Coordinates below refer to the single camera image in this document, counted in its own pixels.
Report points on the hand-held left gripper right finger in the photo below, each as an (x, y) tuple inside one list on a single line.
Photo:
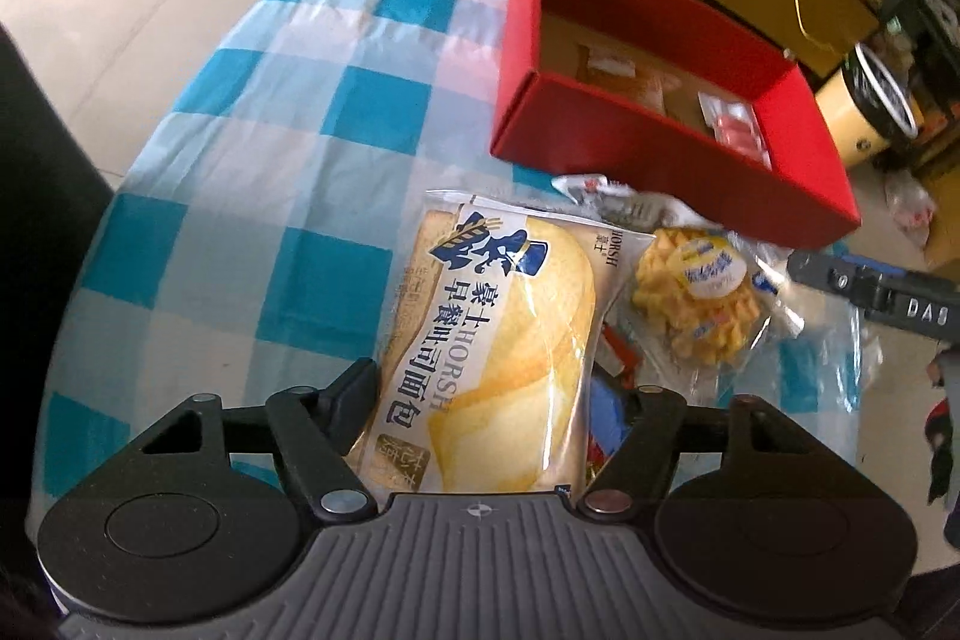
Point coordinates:
[(611, 419)]

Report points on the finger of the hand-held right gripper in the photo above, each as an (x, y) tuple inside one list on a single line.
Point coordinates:
[(821, 271), (885, 272)]

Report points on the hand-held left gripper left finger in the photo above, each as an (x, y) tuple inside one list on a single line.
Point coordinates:
[(352, 396)]

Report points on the yellow waffle packet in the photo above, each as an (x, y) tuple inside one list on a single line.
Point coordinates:
[(690, 295)]

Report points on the yellow toast bread packet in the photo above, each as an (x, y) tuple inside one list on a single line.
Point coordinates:
[(487, 347)]

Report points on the white snack pouch red label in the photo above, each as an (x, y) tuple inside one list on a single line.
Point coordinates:
[(637, 209)]

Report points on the red cardboard box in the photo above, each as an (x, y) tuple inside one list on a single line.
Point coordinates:
[(637, 153)]

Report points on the small red candy wrapper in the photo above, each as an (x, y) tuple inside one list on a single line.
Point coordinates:
[(619, 355)]

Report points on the clear plastic bag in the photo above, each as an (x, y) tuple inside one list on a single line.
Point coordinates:
[(911, 205)]

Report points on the yellow black trash bin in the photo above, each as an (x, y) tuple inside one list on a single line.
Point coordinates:
[(847, 115)]

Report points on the red white snack packet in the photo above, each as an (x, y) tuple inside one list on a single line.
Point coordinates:
[(739, 130)]

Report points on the blue white checkered cloth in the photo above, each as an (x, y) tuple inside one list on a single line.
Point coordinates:
[(262, 160)]

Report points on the orange brown snack packet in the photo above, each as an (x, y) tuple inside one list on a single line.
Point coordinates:
[(626, 74)]

